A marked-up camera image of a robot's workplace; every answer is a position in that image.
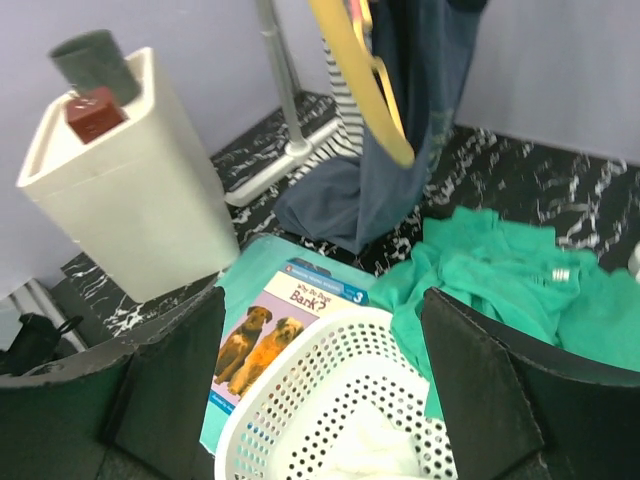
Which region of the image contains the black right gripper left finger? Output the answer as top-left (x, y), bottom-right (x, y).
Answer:
top-left (1, 286), bottom-right (226, 479)

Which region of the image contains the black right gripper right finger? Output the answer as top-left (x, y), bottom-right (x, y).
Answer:
top-left (421, 288), bottom-right (639, 479)

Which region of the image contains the green tank top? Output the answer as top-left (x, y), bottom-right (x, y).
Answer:
top-left (369, 205), bottom-right (640, 419)

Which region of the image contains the yellow hanger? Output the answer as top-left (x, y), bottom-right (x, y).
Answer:
top-left (310, 0), bottom-right (415, 168)

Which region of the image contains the navy blue tank top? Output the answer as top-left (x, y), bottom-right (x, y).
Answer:
top-left (274, 1), bottom-right (487, 254)

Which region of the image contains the coral pink hanger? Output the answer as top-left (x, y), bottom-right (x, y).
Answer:
top-left (349, 0), bottom-right (373, 32)

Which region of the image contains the striped white tank top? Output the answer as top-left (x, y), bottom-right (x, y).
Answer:
top-left (296, 41), bottom-right (364, 172)

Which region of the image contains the dog picture book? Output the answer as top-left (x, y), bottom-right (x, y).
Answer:
top-left (210, 258), bottom-right (368, 414)

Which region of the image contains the white perforated plastic basket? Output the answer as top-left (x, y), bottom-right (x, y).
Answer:
top-left (214, 307), bottom-right (457, 479)

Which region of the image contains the teal tray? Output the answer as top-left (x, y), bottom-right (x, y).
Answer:
top-left (201, 235), bottom-right (375, 452)

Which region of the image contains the white storage box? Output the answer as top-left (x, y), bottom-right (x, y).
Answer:
top-left (17, 47), bottom-right (239, 303)

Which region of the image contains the dark red cube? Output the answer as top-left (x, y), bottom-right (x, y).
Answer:
top-left (64, 86), bottom-right (128, 144)

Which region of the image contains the metal clothes rack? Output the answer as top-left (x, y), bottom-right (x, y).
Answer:
top-left (224, 0), bottom-right (339, 207)

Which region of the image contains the dark grey mug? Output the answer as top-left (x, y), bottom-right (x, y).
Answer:
top-left (48, 29), bottom-right (141, 106)

